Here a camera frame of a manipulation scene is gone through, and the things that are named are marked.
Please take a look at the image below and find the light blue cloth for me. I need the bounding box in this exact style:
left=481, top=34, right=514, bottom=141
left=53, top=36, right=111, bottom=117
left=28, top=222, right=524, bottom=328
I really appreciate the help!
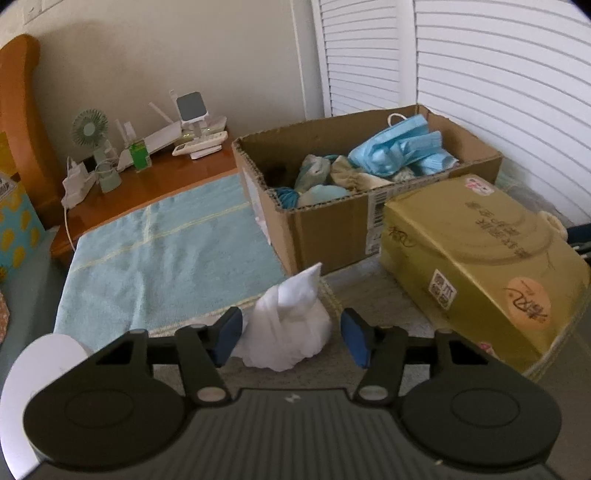
left=298, top=184, right=352, bottom=208

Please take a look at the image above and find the beige cloth pouch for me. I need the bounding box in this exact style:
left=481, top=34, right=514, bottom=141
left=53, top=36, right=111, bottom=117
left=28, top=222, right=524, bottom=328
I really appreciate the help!
left=330, top=156, right=393, bottom=195

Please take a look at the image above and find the blue face mask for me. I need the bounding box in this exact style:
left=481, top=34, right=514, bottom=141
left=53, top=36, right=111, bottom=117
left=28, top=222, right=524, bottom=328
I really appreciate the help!
left=402, top=150, right=459, bottom=178
left=347, top=113, right=446, bottom=174

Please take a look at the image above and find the wooden nightstand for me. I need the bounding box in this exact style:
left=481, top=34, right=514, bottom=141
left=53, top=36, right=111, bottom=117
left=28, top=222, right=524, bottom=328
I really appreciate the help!
left=50, top=148, right=241, bottom=267

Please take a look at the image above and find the brown patterned cloth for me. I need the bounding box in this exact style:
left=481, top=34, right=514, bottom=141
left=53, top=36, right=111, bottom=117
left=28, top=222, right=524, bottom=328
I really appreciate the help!
left=0, top=291, right=12, bottom=343

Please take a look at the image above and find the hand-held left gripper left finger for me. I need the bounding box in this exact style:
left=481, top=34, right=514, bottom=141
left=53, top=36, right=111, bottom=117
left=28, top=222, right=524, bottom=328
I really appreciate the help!
left=95, top=306, right=244, bottom=408

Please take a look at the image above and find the white remote control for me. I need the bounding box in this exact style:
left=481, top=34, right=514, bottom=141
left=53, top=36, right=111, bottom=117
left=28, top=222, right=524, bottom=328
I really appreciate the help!
left=172, top=130, right=229, bottom=156

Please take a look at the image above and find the blue yellow dotted tissue box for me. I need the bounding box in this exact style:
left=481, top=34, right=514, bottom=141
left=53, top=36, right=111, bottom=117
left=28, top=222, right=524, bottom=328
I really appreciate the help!
left=0, top=173, right=43, bottom=283

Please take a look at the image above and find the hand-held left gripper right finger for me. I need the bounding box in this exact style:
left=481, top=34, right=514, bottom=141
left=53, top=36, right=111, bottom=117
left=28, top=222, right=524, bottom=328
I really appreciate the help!
left=340, top=309, right=502, bottom=408

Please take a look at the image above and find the white power strip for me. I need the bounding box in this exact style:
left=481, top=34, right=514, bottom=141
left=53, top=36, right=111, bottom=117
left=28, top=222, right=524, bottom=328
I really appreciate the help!
left=61, top=157, right=100, bottom=208

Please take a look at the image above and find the white tissue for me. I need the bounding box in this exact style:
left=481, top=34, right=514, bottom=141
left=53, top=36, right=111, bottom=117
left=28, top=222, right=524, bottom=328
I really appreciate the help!
left=231, top=262, right=333, bottom=371

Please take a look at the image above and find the blue braided cord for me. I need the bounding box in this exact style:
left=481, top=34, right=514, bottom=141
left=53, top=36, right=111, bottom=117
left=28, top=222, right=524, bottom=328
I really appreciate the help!
left=276, top=186, right=302, bottom=209

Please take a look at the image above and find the wooden headboard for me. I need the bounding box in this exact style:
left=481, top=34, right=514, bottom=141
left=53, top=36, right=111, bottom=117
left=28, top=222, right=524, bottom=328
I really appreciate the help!
left=0, top=34, right=64, bottom=230

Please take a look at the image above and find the white power cable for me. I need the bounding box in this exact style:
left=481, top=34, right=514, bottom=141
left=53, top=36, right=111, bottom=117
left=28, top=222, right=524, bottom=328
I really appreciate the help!
left=64, top=205, right=78, bottom=254

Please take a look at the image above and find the brown cardboard box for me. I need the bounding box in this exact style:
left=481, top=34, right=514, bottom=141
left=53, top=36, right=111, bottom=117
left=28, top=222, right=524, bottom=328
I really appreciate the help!
left=231, top=105, right=504, bottom=278

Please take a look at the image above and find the cream cloth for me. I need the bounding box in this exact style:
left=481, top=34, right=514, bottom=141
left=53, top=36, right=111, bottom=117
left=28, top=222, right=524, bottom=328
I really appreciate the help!
left=538, top=210, right=571, bottom=243

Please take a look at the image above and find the white louvered door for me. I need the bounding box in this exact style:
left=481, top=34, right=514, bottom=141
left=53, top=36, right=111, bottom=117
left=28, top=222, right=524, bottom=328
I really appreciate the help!
left=412, top=0, right=591, bottom=224
left=311, top=0, right=417, bottom=119

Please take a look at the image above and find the gold tissue pack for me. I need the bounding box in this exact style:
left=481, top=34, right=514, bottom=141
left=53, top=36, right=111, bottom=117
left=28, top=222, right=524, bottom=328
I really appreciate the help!
left=379, top=174, right=591, bottom=383

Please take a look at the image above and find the mint green desk fan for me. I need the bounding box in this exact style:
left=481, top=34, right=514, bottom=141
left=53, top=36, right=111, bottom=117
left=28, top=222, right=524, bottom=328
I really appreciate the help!
left=71, top=108, right=122, bottom=193

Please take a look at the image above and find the white router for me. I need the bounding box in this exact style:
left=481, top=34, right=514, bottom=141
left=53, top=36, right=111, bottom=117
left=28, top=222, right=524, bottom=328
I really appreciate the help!
left=115, top=90, right=186, bottom=172

